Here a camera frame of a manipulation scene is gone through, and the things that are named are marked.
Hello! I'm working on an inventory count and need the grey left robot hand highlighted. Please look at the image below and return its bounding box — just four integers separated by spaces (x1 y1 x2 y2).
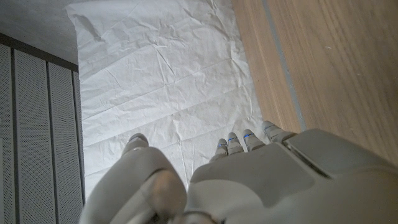
79 120 398 224

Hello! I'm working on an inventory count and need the grey tape strip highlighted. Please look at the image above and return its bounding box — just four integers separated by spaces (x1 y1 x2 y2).
261 0 308 132

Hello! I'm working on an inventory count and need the white backdrop cloth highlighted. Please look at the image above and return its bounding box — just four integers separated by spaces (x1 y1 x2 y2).
65 0 269 200

